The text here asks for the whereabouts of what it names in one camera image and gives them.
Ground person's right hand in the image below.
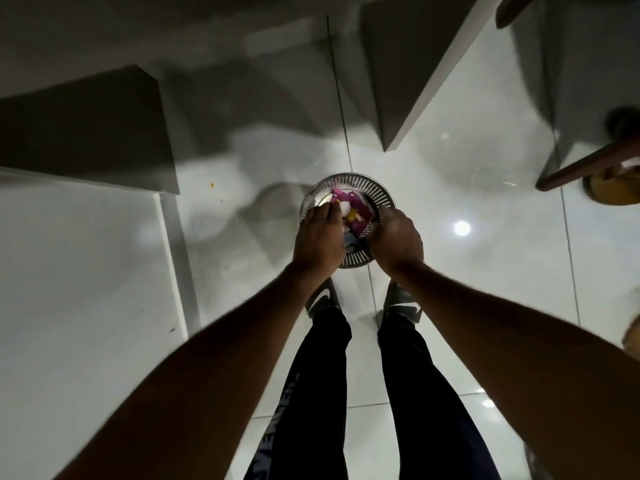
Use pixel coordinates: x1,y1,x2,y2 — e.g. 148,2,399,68
367,207,425,276

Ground person's left hand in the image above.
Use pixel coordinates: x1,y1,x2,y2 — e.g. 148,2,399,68
291,202,347,281

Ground perforated metal waste basket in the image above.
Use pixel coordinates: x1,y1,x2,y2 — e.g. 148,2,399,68
299,173,397,270

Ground person's left forearm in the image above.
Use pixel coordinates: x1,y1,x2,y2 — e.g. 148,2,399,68
54,262,331,480

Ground person's right forearm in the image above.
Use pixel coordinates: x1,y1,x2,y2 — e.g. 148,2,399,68
387,262,640,480

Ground pink and yellow wrapper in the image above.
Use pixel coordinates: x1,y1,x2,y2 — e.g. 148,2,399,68
330,189,372,237

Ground grey left sneaker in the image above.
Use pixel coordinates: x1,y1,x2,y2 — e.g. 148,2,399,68
304,277,342,319

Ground grey sneaker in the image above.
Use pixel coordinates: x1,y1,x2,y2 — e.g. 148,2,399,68
381,281,424,326
304,277,342,319

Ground grey right sneaker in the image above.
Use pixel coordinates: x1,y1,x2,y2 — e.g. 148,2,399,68
381,281,424,326

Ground black track trousers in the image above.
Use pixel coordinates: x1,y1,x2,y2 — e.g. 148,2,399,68
244,306,502,480

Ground yellow round object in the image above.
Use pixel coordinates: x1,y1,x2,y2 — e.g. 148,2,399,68
582,165,640,206

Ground brown wooden furniture leg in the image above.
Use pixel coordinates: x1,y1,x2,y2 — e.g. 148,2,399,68
495,0,540,30

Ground brown wooden furniture rail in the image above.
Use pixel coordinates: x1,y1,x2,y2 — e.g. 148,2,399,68
535,137,640,192

